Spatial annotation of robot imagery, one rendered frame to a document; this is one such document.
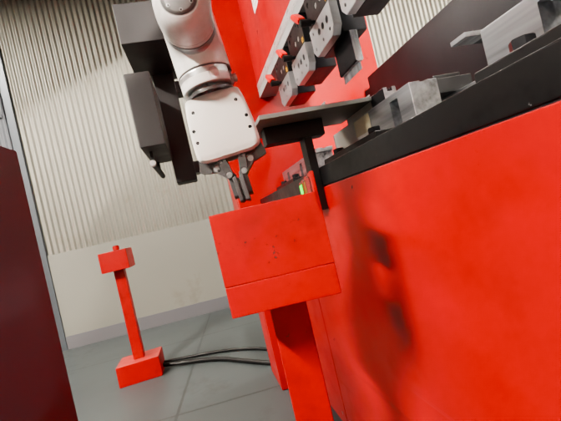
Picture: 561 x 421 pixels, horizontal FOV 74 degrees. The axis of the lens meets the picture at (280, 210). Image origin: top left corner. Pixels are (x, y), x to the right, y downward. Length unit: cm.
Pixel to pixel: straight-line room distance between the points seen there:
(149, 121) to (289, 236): 146
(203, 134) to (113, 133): 347
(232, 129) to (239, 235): 16
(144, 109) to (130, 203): 206
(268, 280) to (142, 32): 172
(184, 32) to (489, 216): 43
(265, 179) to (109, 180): 245
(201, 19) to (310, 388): 57
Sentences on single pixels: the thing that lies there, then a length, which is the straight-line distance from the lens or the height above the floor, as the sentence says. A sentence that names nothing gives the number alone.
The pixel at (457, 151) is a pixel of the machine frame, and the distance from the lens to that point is 48.
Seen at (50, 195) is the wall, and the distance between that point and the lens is 416.
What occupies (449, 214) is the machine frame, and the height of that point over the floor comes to 74.
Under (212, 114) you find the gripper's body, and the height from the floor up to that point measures 96.
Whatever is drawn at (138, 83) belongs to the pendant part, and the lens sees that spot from 198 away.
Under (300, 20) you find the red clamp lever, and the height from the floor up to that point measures 126.
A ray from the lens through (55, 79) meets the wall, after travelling 436.
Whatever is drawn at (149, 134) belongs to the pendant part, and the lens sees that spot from 190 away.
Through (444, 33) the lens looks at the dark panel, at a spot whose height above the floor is 126.
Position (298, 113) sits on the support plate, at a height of 99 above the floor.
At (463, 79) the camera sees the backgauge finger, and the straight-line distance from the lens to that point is 107.
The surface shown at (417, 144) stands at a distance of 53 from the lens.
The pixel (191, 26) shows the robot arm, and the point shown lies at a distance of 54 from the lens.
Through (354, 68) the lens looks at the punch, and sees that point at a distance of 99.
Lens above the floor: 79
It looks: level
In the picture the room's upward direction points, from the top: 13 degrees counter-clockwise
